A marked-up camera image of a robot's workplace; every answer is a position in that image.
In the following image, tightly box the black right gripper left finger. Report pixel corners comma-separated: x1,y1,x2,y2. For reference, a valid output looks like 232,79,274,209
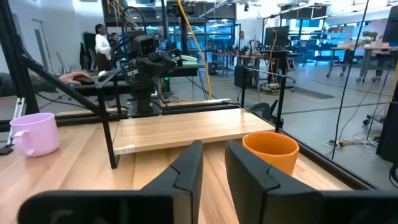
17,140,204,224

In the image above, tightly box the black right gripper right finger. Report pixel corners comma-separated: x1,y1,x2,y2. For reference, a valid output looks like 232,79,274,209
224,140,398,224

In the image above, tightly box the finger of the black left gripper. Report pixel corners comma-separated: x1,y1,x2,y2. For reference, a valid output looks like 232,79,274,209
121,62,140,85
167,49,184,67

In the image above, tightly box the medium orange mug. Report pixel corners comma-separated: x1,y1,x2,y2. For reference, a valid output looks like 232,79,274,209
242,131,300,177

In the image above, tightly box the small pink mug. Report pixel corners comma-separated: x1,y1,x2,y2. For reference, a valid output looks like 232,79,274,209
9,112,60,158

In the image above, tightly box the person's forearm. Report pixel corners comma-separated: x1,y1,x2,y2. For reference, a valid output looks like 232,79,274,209
0,73,63,98

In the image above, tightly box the mint green stapler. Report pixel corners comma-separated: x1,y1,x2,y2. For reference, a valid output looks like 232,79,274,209
181,54,198,65

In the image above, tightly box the black desk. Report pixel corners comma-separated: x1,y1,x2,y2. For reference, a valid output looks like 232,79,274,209
73,63,206,96

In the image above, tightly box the person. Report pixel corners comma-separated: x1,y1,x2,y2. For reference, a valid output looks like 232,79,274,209
233,30,251,50
95,24,112,72
109,32,119,51

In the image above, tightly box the black computer mouse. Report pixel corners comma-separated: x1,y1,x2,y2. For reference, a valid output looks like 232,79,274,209
76,77,96,86

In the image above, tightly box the person's hand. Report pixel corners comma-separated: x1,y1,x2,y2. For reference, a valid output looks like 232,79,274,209
58,71,93,86

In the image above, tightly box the black computer monitor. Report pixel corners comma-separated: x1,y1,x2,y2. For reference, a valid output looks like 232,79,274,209
264,26,290,47

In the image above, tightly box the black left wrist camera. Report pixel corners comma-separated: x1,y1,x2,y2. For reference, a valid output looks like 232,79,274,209
136,34,160,57

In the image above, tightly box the thick yellow cable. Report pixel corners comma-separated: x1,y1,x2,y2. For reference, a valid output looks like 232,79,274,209
177,0,213,100

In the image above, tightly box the wooden shelf with black frame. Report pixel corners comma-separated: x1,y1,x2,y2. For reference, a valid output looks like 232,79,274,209
95,66,289,170

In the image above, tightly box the black aluminium rig frame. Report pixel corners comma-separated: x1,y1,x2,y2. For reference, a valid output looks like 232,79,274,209
0,0,379,190

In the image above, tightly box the thin black hanging cable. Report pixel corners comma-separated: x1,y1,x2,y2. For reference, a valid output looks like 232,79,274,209
331,0,371,160

